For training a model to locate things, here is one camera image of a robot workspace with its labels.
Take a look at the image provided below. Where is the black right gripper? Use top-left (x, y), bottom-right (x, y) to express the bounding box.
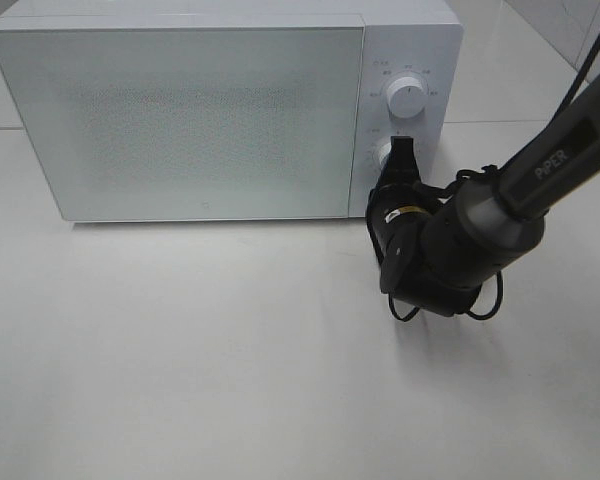
top-left (365, 136), bottom-right (442, 260)

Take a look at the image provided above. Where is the white microwave knob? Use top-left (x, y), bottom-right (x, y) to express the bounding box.
top-left (374, 140), bottom-right (392, 171)
top-left (385, 72), bottom-right (428, 119)

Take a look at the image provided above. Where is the white microwave door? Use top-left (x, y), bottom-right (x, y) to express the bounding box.
top-left (0, 28), bottom-right (363, 222)

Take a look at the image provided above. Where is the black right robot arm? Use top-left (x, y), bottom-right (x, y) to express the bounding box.
top-left (365, 74), bottom-right (600, 322)

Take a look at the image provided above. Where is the white microwave oven body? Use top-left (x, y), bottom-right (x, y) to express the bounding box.
top-left (0, 1), bottom-right (463, 223)

